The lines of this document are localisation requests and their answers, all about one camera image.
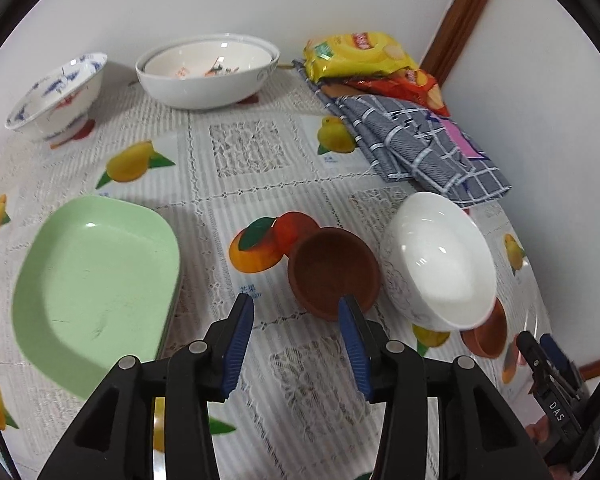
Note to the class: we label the small brown bowl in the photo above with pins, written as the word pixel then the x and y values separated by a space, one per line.
pixel 487 335
pixel 330 270

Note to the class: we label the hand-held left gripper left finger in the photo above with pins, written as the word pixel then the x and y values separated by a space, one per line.
pixel 237 345

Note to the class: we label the yellow chips bag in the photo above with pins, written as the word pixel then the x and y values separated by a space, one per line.
pixel 360 55

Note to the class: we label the brown wooden door frame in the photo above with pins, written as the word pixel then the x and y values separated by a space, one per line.
pixel 470 10

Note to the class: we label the grey checkered cloth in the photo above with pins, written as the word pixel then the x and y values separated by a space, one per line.
pixel 405 145

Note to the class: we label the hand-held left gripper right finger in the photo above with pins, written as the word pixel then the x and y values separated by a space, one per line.
pixel 352 350

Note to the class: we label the brown wooden baseboard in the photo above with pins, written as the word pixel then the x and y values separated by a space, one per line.
pixel 597 367

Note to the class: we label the red chips bag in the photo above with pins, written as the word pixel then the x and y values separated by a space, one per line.
pixel 420 87

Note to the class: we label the blue patterned porcelain bowl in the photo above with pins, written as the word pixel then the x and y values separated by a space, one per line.
pixel 60 105

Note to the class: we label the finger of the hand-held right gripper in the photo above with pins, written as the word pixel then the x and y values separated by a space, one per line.
pixel 560 360
pixel 530 355

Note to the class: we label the pink paper note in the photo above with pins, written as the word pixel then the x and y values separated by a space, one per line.
pixel 460 140

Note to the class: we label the white porcelain bowl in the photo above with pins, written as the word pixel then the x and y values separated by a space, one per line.
pixel 440 260

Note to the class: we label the large white bowl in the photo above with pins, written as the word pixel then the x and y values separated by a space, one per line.
pixel 200 90

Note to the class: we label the green square plate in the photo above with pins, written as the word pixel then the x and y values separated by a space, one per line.
pixel 95 280

